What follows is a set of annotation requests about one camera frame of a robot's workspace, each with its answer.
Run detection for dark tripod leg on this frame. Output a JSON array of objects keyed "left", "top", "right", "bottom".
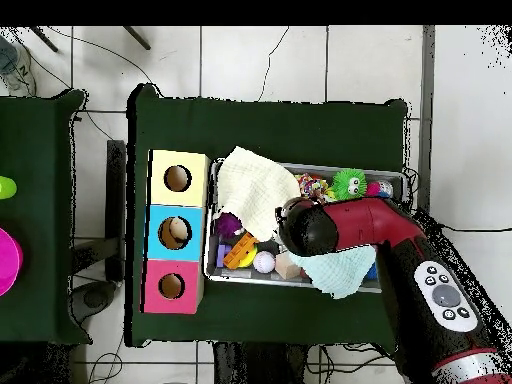
[
  {"left": 122, "top": 25, "right": 152, "bottom": 51},
  {"left": 28, "top": 25, "right": 60, "bottom": 53}
]

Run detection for grey floor strip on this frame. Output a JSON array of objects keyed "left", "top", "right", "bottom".
[{"left": 416, "top": 25, "right": 437, "bottom": 213}]

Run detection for green cloth side table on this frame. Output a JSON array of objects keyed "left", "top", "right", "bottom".
[{"left": 0, "top": 88, "right": 92, "bottom": 346}]

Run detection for light wooden block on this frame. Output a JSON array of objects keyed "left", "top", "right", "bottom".
[{"left": 274, "top": 251, "right": 302, "bottom": 280}]

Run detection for orange toy brick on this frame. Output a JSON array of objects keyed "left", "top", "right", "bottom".
[{"left": 222, "top": 231, "right": 259, "bottom": 270}]

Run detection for multicolour spiky caterpillar toy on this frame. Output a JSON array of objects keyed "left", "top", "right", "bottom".
[{"left": 365, "top": 179, "right": 395, "bottom": 200}]

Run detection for tangled black floor cables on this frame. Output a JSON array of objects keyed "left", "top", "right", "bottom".
[{"left": 305, "top": 342, "right": 401, "bottom": 384}]

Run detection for lime green object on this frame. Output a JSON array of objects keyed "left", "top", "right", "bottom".
[{"left": 0, "top": 175, "right": 18, "bottom": 200}]

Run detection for mint green waffle cloth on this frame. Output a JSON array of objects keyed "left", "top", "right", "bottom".
[{"left": 287, "top": 244, "right": 378, "bottom": 300}]

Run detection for pink plate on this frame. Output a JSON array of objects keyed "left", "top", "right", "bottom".
[{"left": 0, "top": 226, "right": 24, "bottom": 298}]

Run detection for shallow metal mesh bin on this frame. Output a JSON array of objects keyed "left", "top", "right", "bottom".
[{"left": 203, "top": 157, "right": 407, "bottom": 295}]

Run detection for cream waffle cloth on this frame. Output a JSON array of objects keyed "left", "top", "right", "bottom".
[{"left": 213, "top": 145, "right": 302, "bottom": 243}]

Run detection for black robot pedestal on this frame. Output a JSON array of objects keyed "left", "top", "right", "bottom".
[{"left": 211, "top": 341, "right": 307, "bottom": 384}]

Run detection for purple fuzzy ball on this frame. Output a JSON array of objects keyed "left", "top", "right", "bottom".
[{"left": 214, "top": 211, "right": 244, "bottom": 240}]

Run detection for green spiky toy with eyes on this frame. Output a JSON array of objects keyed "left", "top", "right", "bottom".
[{"left": 330, "top": 167, "right": 368, "bottom": 201}]

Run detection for thin black floor cable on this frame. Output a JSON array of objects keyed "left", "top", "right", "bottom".
[
  {"left": 46, "top": 25, "right": 163, "bottom": 97},
  {"left": 257, "top": 25, "right": 290, "bottom": 102}
]

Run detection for thick black floor cable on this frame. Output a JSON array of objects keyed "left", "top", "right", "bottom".
[{"left": 441, "top": 224, "right": 512, "bottom": 234}]

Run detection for person's foot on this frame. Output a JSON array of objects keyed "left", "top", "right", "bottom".
[{"left": 0, "top": 34, "right": 38, "bottom": 98}]

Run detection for grey stand foot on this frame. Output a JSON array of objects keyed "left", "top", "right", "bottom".
[{"left": 70, "top": 280, "right": 118, "bottom": 324}]

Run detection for black stand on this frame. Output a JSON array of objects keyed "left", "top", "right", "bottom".
[{"left": 70, "top": 139, "right": 128, "bottom": 283}]

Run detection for dark green table cloth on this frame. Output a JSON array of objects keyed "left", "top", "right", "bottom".
[{"left": 125, "top": 82, "right": 409, "bottom": 348}]

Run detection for white baseball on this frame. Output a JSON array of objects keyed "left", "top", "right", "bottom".
[{"left": 252, "top": 250, "right": 277, "bottom": 275}]

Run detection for purple toy block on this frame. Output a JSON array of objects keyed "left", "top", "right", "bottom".
[{"left": 215, "top": 243, "right": 233, "bottom": 268}]

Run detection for wooden box with three holes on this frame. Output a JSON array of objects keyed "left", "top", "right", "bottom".
[{"left": 139, "top": 148, "right": 212, "bottom": 315}]

